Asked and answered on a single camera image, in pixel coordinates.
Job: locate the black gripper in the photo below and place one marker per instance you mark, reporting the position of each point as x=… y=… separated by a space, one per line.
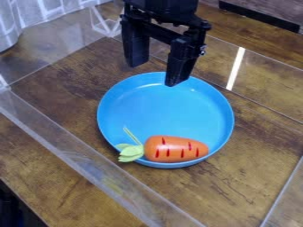
x=168 y=21

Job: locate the blue round tray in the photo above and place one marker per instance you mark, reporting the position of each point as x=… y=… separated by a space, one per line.
x=189 y=110

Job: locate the orange toy carrot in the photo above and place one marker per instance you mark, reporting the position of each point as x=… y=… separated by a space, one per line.
x=164 y=149

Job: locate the white patterned curtain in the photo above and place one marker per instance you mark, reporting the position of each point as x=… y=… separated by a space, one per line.
x=24 y=13

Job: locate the clear acrylic barrier strip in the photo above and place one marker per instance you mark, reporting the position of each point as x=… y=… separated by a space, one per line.
x=136 y=197

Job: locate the clear acrylic corner bracket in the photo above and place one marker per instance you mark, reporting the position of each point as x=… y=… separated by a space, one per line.
x=104 y=26

